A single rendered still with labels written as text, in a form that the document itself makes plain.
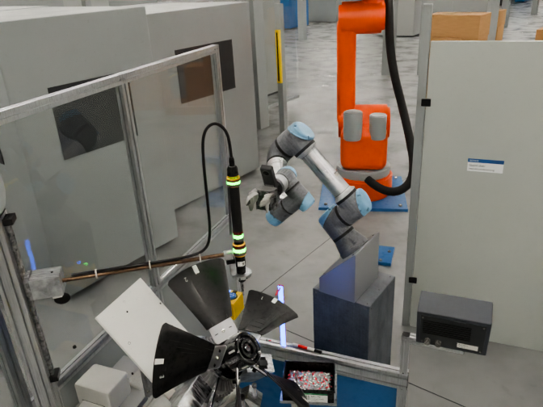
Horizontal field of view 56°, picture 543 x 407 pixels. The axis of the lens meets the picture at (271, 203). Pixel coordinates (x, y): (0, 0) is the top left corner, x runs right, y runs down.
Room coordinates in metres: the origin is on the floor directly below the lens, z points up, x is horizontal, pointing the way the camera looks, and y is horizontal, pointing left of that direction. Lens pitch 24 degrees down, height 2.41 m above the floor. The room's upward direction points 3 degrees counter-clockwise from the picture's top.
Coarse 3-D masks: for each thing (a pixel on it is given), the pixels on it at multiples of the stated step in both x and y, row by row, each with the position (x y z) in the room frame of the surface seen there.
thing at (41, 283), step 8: (32, 272) 1.40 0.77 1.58; (40, 272) 1.40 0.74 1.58; (48, 272) 1.40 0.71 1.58; (56, 272) 1.40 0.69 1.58; (24, 280) 1.36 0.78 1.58; (32, 280) 1.36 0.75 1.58; (40, 280) 1.36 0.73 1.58; (48, 280) 1.36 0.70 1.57; (56, 280) 1.37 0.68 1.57; (32, 288) 1.35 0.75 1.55; (40, 288) 1.36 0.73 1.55; (48, 288) 1.36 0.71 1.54; (56, 288) 1.37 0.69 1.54; (64, 288) 1.40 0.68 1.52; (32, 296) 1.35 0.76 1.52; (40, 296) 1.36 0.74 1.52; (48, 296) 1.36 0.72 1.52
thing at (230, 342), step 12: (240, 336) 1.43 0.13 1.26; (252, 336) 1.46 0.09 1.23; (228, 348) 1.40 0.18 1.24; (240, 348) 1.40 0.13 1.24; (252, 348) 1.43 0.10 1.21; (228, 360) 1.38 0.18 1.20; (240, 360) 1.36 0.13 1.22; (252, 360) 1.39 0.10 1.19; (216, 372) 1.39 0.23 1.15; (228, 372) 1.40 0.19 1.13; (240, 372) 1.43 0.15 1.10
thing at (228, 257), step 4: (224, 252) 1.51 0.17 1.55; (232, 252) 1.51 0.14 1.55; (224, 256) 1.50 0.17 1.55; (228, 256) 1.50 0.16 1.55; (232, 256) 1.50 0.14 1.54; (228, 260) 1.50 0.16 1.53; (232, 260) 1.50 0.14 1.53; (228, 264) 1.49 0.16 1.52; (232, 264) 1.50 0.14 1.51; (232, 268) 1.50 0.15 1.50; (236, 268) 1.55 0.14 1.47; (248, 268) 1.54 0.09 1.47; (232, 272) 1.50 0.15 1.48; (236, 272) 1.52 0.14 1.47; (248, 272) 1.52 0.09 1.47; (232, 276) 1.51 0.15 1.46; (236, 276) 1.49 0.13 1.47; (240, 276) 1.49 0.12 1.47; (244, 276) 1.49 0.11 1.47; (248, 276) 1.50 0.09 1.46
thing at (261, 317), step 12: (252, 300) 1.72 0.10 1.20; (264, 300) 1.73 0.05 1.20; (252, 312) 1.66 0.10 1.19; (264, 312) 1.66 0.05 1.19; (276, 312) 1.67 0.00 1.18; (288, 312) 1.69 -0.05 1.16; (240, 324) 1.60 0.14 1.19; (252, 324) 1.59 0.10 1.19; (264, 324) 1.59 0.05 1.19; (276, 324) 1.60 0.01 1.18
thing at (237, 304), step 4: (240, 292) 1.98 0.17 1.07; (236, 296) 1.94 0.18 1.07; (240, 296) 1.96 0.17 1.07; (232, 300) 1.92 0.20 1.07; (236, 300) 1.92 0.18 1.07; (240, 300) 1.95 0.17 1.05; (232, 304) 1.89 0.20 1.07; (236, 304) 1.91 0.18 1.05; (240, 304) 1.95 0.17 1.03; (232, 308) 1.89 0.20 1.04; (236, 308) 1.91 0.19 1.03; (240, 308) 1.95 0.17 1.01; (232, 312) 1.90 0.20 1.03; (236, 312) 1.91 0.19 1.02; (240, 312) 1.94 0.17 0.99; (232, 316) 1.90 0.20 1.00; (236, 316) 1.90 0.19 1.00
